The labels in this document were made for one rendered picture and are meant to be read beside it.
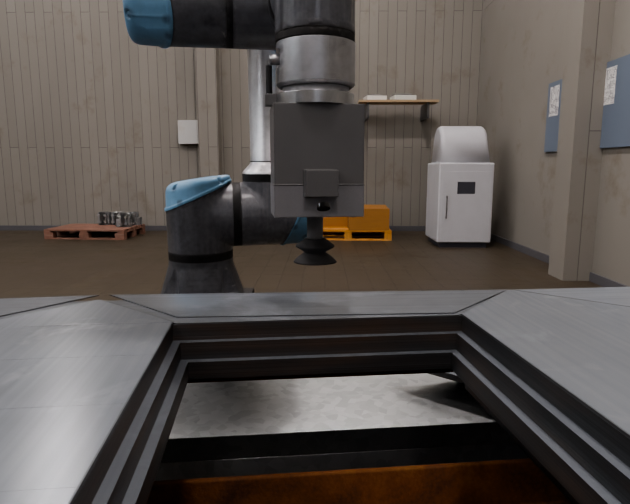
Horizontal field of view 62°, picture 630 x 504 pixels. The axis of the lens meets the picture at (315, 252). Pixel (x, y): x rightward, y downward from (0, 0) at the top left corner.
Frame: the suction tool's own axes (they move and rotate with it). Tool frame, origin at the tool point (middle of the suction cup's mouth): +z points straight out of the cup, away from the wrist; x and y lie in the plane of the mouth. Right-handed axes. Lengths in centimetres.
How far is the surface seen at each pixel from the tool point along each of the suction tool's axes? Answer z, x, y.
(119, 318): 4.2, -3.1, -18.4
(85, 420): 4.2, -23.0, -15.8
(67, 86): -133, 824, -268
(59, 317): 4.2, -2.0, -23.9
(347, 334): 5.8, -5.7, 2.2
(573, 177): -1, 367, 277
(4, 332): 4.2, -6.0, -26.9
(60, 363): 4.2, -14.0, -20.0
